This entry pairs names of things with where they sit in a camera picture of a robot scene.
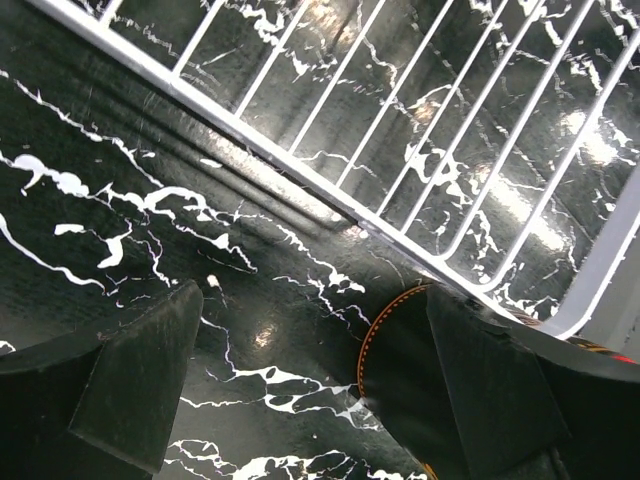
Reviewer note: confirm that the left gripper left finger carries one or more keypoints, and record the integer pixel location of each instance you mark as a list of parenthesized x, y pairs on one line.
[(100, 402)]

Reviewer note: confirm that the red black mug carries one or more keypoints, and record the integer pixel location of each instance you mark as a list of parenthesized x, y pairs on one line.
[(401, 381)]

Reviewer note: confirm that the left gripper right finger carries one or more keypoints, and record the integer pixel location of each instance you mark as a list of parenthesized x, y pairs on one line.
[(530, 406)]

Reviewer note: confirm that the white wire dish rack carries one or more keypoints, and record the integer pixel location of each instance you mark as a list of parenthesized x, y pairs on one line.
[(494, 143)]

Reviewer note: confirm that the black marble mat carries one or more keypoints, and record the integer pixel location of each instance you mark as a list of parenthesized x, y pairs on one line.
[(113, 192)]

